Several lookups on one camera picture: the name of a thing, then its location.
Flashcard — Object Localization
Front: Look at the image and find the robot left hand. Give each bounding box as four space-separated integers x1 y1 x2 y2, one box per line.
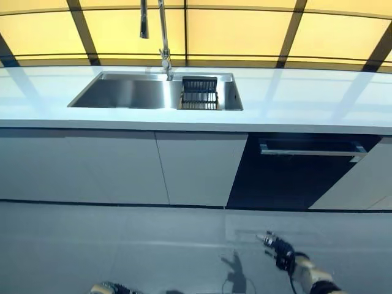
90 281 142 294

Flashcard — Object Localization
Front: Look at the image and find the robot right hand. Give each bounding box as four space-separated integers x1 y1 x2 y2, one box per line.
255 230 296 272

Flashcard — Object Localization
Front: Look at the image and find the black dishwasher door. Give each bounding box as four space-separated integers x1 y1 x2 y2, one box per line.
226 134 382 211

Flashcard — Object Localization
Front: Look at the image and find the black dish drying rack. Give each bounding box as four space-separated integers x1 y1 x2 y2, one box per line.
178 76 221 110

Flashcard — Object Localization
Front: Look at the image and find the stainless steel sink basin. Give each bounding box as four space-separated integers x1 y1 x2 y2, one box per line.
67 71 244 111

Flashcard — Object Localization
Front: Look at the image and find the chrome gooseneck kitchen faucet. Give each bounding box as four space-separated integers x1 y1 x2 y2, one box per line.
140 0 175 81

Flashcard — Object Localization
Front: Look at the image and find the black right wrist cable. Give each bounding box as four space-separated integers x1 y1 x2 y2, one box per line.
285 268 300 294

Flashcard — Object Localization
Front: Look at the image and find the silver dishwasher door handle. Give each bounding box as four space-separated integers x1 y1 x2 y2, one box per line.
258 138 368 162

